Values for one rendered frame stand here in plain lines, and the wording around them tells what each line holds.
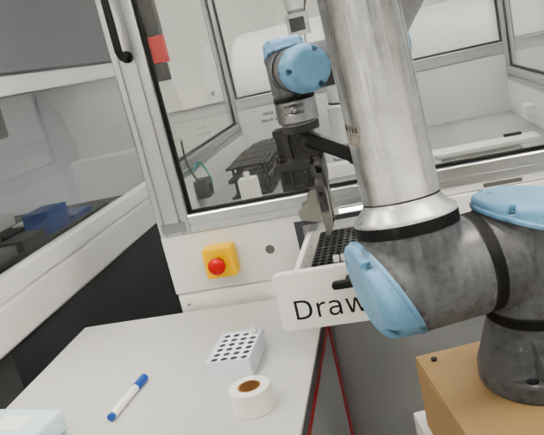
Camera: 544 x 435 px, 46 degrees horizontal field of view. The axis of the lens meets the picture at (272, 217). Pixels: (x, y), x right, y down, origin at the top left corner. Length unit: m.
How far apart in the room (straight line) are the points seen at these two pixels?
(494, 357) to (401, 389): 0.83
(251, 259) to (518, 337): 0.85
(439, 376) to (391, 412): 0.80
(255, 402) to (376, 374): 0.60
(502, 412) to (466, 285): 0.17
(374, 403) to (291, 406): 0.59
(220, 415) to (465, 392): 0.44
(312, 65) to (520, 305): 0.49
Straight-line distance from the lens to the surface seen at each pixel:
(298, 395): 1.10
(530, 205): 0.73
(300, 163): 1.15
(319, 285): 1.14
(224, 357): 1.21
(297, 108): 1.14
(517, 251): 0.72
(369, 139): 0.68
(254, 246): 1.49
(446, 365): 0.89
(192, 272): 1.55
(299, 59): 1.02
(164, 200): 1.52
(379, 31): 0.68
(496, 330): 0.80
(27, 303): 1.64
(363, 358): 1.58
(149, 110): 1.49
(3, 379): 1.66
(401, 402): 1.64
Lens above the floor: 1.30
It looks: 14 degrees down
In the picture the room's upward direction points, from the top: 13 degrees counter-clockwise
